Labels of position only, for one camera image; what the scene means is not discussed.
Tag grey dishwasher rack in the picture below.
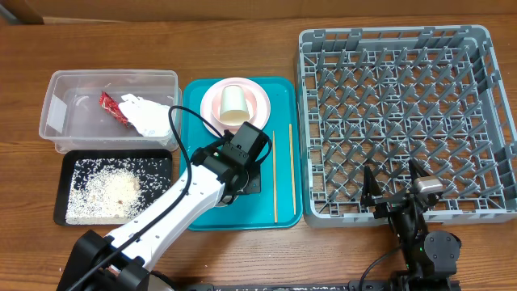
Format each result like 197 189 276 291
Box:
296 25 516 228

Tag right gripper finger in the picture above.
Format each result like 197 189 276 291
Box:
362 166 382 198
408 158 430 180

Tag rice leftovers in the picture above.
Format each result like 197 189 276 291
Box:
65 158 172 226

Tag clear plastic bin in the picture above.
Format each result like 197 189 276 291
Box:
39 69 183 154

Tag cream paper cup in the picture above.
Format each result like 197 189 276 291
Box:
219 85 250 126

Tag black tray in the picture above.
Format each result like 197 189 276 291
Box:
53 150 173 226

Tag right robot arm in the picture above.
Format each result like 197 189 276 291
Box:
357 159 462 290

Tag red snack wrapper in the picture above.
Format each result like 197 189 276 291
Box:
99 91 129 127

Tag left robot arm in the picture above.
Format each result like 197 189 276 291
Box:
58 139 271 290

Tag teal serving tray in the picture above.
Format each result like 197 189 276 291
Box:
189 77 303 231

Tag white napkin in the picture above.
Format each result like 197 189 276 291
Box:
119 94 171 137

